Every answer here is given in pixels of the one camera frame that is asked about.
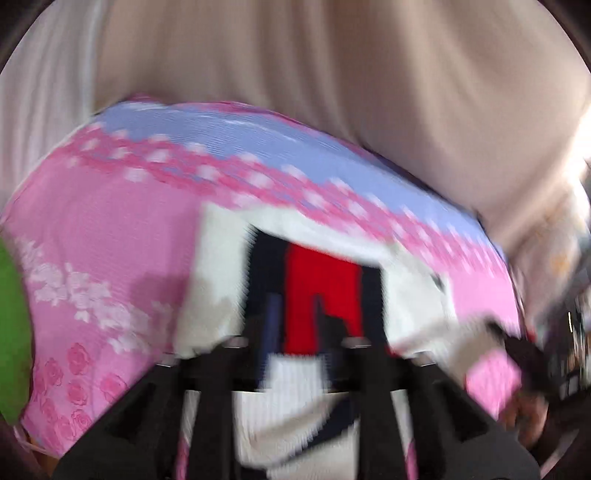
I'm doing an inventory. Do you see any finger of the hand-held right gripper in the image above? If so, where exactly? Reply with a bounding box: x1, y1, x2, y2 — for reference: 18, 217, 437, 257
486, 320, 551, 401

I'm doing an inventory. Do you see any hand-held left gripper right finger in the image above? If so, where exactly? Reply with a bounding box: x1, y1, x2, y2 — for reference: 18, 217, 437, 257
313, 298, 542, 480

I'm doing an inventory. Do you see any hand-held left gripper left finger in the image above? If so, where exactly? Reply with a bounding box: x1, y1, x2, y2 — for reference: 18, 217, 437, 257
54, 294, 283, 480

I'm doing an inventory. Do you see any white red navy small garment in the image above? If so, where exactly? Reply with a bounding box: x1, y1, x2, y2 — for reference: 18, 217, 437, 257
173, 203, 506, 480

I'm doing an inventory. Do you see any person's right hand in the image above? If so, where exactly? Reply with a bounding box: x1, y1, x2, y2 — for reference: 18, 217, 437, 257
501, 396, 551, 445

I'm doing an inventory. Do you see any pale floral cloth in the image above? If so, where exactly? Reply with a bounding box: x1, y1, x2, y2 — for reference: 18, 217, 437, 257
517, 185, 591, 324

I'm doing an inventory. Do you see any pink floral blanket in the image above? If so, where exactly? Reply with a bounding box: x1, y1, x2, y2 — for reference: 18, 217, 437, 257
0, 95, 527, 480

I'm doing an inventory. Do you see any beige curtain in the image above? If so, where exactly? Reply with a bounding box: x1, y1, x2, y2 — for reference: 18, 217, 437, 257
0, 0, 591, 324

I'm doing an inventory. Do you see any green cloth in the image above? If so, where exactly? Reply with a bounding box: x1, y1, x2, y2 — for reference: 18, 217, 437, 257
0, 240, 36, 426

